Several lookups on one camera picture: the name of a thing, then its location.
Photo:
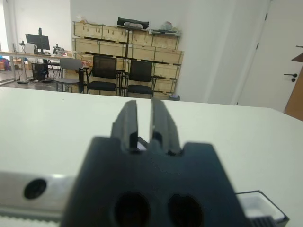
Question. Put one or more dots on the cardboard box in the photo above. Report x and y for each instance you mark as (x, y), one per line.
(17, 63)

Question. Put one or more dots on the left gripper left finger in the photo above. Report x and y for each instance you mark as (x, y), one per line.
(125, 125)

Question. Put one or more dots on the black flat panel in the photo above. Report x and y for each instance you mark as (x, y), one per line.
(81, 80)

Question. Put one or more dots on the small black desk device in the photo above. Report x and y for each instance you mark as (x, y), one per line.
(58, 49)

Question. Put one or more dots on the wooden cabinet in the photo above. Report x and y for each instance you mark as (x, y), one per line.
(296, 99)

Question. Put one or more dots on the wooden desk white legs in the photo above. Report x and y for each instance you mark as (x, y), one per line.
(19, 53)

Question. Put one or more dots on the black mesh chair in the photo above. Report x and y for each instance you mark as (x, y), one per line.
(104, 65)
(140, 71)

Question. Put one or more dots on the black waste bin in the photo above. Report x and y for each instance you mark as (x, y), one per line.
(174, 98)

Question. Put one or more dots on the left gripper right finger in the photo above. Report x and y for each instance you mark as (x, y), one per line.
(165, 132)

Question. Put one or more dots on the white door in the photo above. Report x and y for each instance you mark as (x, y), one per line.
(272, 47)

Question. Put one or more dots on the metal rail tray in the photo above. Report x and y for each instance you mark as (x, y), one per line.
(165, 32)

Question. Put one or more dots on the clear plastic bag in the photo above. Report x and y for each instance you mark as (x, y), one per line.
(82, 20)

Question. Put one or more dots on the plastic wrapped toy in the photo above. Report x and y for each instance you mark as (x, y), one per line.
(169, 25)

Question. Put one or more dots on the gray plastic chair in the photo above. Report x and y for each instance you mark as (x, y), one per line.
(69, 63)

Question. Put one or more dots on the black computer tower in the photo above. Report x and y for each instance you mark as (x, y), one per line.
(39, 71)

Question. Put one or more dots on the black padded bag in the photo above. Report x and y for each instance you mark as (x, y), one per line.
(132, 20)

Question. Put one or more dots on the black computer monitor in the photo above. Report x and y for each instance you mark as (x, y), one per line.
(38, 41)

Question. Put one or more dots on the wooden crate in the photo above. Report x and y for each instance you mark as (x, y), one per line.
(168, 71)
(87, 30)
(85, 46)
(165, 42)
(113, 49)
(141, 38)
(169, 56)
(115, 33)
(141, 52)
(165, 85)

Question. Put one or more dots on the gray cloth bundle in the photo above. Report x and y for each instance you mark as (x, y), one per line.
(132, 24)

